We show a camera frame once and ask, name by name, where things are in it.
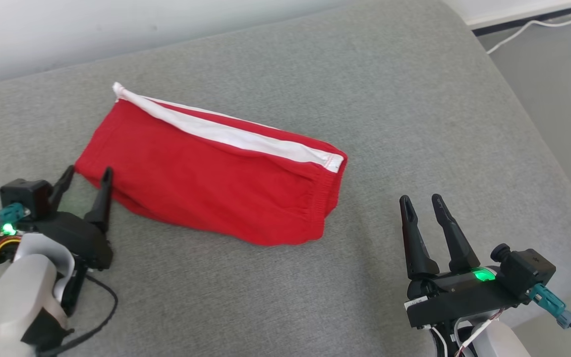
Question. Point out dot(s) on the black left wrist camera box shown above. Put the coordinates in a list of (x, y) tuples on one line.
[(25, 196)]

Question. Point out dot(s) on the red shorts with white stripe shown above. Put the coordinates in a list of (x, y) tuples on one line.
[(206, 178)]

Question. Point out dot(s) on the teal left camera connector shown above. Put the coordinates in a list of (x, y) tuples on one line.
[(10, 212)]

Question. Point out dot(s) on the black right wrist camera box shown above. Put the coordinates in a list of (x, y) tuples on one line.
[(528, 270)]

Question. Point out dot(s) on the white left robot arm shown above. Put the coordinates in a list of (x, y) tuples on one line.
[(18, 292)]

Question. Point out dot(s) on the teal camera connector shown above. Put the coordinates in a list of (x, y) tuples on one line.
[(548, 300), (10, 212)]

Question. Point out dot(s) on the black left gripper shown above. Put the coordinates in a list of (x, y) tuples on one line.
[(77, 238)]

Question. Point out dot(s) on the teal right camera connector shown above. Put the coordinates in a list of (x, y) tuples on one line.
[(548, 300)]

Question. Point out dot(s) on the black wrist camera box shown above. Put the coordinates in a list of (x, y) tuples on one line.
[(528, 270), (25, 196)]

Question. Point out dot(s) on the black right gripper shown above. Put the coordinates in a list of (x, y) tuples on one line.
[(459, 297)]

